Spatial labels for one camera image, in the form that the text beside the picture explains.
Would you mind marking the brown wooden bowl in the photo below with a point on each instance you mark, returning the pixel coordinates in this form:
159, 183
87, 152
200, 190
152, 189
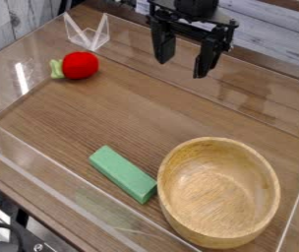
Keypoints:
219, 192

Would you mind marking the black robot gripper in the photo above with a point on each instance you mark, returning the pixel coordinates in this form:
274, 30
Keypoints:
196, 19

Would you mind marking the clear acrylic enclosure wall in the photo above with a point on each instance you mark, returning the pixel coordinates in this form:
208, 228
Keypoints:
79, 210

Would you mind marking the red plush radish toy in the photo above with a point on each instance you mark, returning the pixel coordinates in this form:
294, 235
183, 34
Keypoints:
79, 65

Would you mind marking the green rectangular block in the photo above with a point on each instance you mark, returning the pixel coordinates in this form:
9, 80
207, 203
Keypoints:
124, 174

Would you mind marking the black metal table frame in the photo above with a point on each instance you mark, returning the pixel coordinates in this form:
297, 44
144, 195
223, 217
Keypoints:
38, 238

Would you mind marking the clear acrylic corner bracket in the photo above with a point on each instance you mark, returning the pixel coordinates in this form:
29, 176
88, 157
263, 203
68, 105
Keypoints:
89, 39

